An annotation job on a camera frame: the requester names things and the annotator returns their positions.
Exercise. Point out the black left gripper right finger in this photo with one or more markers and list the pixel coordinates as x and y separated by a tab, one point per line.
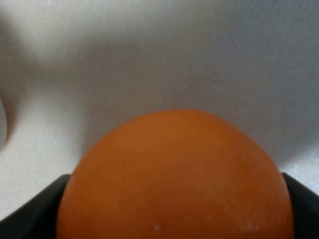
305	204

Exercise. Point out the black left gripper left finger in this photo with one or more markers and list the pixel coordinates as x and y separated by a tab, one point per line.
37	218

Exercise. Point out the orange mandarin fruit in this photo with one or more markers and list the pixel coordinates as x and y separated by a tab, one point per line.
177	174

